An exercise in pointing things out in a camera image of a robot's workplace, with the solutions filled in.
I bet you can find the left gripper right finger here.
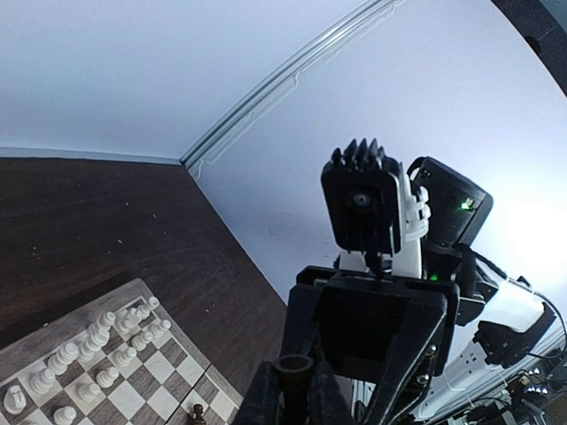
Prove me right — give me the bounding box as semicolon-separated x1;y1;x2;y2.
309;361;353;425

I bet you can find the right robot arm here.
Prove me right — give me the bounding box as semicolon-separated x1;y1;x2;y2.
270;145;561;424

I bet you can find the wooden chess board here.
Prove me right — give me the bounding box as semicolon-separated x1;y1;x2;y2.
1;279;243;424

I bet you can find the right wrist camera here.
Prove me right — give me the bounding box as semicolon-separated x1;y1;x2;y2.
321;140;431;279

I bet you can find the row of white chess pieces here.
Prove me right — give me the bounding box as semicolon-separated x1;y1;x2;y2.
1;297;191;424

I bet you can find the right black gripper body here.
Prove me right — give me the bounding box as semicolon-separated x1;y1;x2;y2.
280;267;460;424

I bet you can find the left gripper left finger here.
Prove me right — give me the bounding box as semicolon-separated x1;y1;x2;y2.
232;361;280;425

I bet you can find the dark rook piece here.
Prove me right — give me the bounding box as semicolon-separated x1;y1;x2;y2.
273;354;315;424

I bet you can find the dark pawn mid board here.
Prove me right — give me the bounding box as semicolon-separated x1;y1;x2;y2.
190;404;206;425

